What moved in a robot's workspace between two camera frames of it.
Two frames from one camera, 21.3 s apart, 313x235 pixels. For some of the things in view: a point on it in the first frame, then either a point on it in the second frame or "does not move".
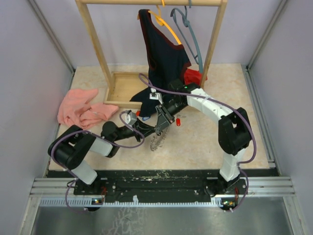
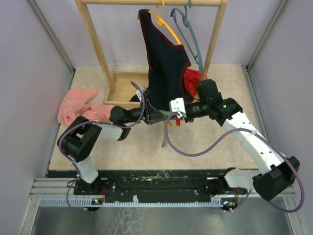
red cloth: (193, 77) does not move
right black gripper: (162, 122) -> (188, 120)
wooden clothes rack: (122, 86) does not move
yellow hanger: (160, 21) does not move
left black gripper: (143, 128) -> (152, 115)
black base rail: (162, 183) does not move
